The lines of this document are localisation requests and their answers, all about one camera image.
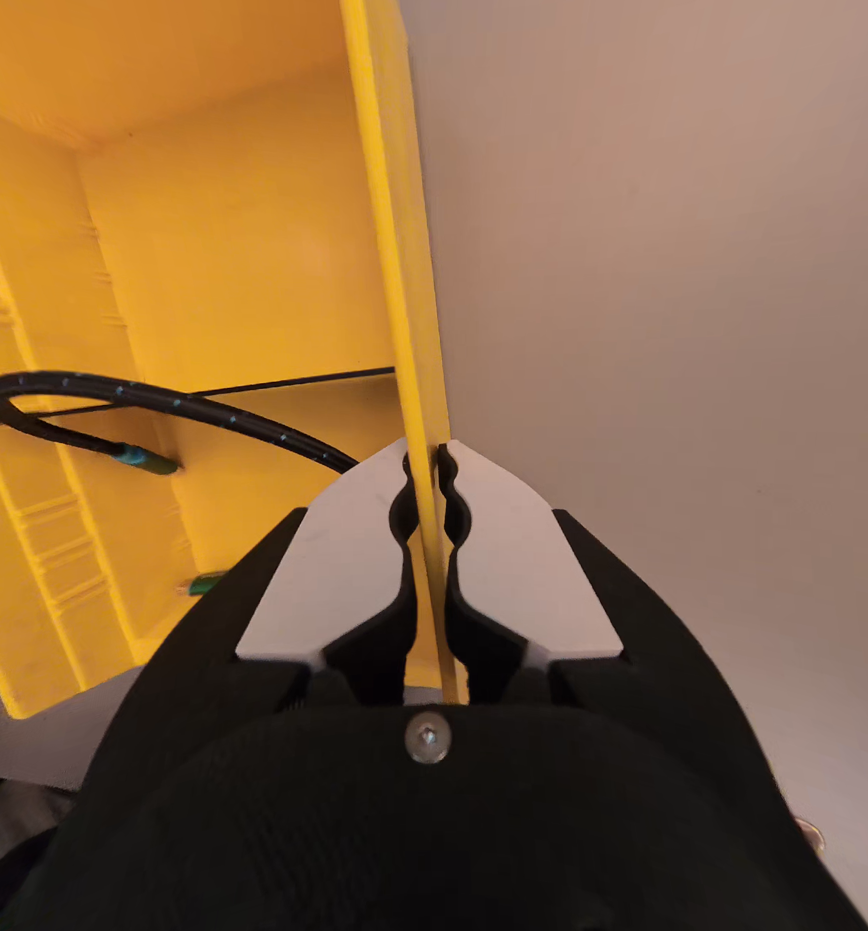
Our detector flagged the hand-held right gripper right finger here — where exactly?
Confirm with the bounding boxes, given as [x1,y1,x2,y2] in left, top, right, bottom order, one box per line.
[437,438,626,705]

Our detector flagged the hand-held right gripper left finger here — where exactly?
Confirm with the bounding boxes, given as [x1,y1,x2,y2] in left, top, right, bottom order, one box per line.
[235,436,417,705]

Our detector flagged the black braided HDMI cable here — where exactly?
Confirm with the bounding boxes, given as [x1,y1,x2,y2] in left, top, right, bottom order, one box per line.
[0,371,362,597]

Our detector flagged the yellow plastic bin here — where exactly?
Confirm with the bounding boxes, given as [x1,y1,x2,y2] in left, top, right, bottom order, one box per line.
[0,0,471,721]

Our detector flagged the dark cloth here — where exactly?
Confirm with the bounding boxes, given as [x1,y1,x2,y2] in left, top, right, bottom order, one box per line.
[0,774,79,931]

